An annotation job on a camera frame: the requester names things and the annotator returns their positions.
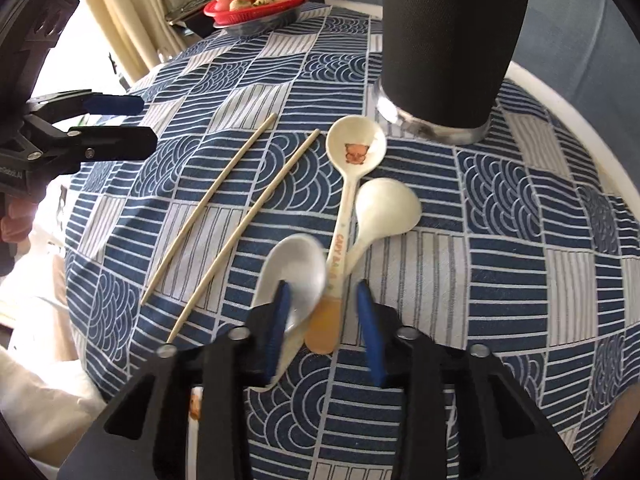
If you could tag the white cloth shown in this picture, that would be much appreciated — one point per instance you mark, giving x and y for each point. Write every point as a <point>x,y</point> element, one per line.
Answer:
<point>45,395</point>

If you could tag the cream spoon with bear print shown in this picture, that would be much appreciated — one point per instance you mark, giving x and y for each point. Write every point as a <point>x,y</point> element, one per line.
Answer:
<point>356,135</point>

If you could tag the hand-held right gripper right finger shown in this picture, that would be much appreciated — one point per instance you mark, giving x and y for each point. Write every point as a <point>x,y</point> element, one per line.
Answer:
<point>370,335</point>

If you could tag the blue white patterned tablecloth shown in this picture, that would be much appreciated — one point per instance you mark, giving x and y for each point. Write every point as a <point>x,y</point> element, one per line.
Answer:
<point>500,285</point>

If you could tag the black utensil holder cup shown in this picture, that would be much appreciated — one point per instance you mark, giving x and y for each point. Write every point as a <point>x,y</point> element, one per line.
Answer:
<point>450,35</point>

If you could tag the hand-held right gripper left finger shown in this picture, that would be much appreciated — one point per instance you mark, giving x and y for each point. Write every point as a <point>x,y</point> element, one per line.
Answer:
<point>277,332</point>

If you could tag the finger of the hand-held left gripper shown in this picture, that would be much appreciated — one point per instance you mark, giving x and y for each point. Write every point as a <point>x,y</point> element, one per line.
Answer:
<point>112,104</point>
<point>120,142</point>

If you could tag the person's left hand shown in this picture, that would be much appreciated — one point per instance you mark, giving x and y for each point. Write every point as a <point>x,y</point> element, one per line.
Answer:
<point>10,230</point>

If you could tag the white spoon orange print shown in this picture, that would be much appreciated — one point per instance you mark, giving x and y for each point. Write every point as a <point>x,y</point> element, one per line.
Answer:
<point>195,405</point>

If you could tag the plain pearl white spoon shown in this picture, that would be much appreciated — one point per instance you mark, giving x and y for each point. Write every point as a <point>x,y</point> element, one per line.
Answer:
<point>390,210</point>

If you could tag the red fruit basket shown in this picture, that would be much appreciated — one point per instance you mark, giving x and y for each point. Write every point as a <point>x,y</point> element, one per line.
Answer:
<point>220,12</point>

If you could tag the wooden chopstick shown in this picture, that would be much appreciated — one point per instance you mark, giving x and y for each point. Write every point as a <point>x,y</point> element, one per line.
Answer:
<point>245,232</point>
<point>210,207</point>

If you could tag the glossy white spoon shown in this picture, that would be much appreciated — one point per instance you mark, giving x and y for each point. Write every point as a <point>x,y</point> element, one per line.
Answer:
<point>300,270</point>

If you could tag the cream curtain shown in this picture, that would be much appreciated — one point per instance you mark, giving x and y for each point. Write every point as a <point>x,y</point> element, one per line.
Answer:
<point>125,0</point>

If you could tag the white round table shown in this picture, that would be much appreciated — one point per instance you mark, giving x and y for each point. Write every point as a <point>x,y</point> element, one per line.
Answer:
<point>560,105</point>

